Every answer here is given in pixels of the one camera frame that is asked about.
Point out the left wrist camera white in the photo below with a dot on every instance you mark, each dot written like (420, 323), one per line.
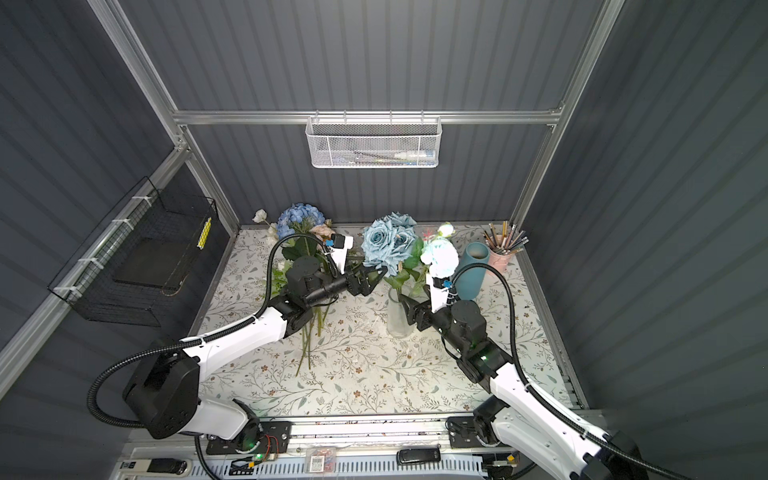
(339, 245)

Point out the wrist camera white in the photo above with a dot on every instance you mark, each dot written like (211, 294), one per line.
(439, 289)
(339, 245)

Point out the black remote device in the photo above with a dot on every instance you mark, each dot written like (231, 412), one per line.
(412, 456)

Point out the clear glass vase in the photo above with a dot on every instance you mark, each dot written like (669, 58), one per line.
(397, 325)

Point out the white wire mesh basket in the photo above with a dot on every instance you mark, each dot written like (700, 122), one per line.
(331, 142)

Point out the white marker in basket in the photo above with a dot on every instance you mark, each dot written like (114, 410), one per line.
(412, 157)

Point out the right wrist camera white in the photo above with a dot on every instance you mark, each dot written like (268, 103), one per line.
(439, 289)

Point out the pink pencil cup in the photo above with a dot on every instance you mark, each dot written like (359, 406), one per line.
(500, 261)

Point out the dusty blue rose bunch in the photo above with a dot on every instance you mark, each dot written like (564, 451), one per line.
(392, 242)

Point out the teal ceramic vase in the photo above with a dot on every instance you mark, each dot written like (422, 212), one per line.
(469, 284)

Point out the white power strip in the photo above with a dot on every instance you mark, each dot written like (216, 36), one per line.
(155, 467)

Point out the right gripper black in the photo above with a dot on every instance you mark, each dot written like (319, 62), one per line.
(423, 314)

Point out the floral patterned table mat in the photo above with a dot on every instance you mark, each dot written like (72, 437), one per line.
(352, 365)

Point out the white pink flower bunch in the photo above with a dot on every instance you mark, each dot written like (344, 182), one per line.
(309, 324)

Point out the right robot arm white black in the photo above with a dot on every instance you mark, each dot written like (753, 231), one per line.
(520, 414)

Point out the blue hydrangea flower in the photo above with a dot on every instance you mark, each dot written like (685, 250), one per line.
(301, 218)

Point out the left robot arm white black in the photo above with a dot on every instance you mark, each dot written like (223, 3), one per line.
(164, 391)

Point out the black wire basket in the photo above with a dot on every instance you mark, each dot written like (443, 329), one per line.
(133, 271)

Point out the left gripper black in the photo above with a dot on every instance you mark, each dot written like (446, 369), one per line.
(355, 281)

